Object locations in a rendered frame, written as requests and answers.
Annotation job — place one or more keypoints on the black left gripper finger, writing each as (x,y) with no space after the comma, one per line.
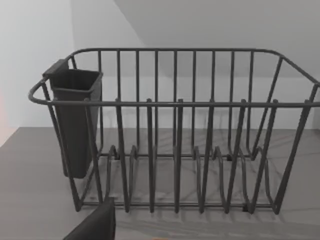
(100,222)

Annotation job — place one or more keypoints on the dark grey cutlery holder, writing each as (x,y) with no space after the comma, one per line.
(75,120)

